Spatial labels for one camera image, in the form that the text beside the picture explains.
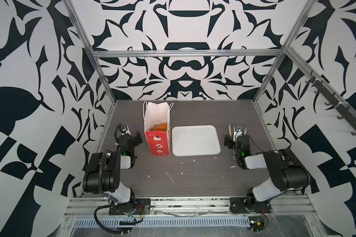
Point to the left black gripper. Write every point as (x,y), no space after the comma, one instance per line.
(130,139)

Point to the orange fake croissant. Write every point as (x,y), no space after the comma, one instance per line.
(161,127)

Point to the red white paper bag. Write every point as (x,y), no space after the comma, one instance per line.
(155,114)

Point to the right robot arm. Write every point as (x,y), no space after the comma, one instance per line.
(285,170)

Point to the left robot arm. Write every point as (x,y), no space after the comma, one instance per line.
(102,176)

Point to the white plastic tray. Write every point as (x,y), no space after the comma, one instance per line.
(196,140)

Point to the small circuit board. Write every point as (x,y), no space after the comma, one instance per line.
(258,224)

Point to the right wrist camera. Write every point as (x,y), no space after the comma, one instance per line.
(238,130)

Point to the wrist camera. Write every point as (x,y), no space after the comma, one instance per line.
(124,129)
(238,130)

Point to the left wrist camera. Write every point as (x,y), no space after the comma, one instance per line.
(124,129)

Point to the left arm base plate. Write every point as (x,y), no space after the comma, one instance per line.
(135,206)

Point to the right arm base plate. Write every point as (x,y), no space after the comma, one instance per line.
(244,205)

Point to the white slotted cable duct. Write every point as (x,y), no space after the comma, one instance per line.
(149,222)

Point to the aluminium cage frame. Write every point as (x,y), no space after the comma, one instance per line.
(228,62)

